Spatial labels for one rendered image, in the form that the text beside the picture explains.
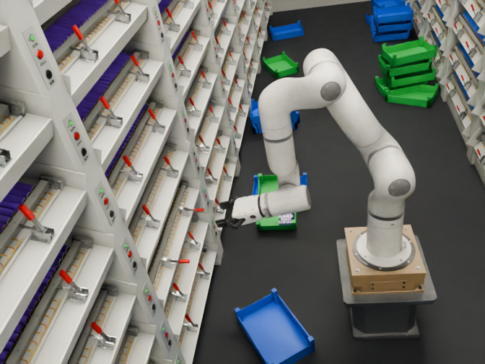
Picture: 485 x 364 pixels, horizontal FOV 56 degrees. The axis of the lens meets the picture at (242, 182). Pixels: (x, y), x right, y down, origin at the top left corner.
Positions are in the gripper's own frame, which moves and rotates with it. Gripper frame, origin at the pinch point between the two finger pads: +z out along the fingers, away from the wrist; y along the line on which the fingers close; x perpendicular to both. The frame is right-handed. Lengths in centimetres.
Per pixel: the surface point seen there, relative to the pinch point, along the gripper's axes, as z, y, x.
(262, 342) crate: 5, -12, -61
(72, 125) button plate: 4, -35, 62
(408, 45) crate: -85, 205, -53
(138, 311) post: 18.5, -40.0, 3.0
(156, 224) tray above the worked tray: 15.5, -13.5, 12.6
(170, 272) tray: 20.0, -15.8, -8.1
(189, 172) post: 19.4, 30.0, 0.8
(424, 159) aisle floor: -75, 107, -78
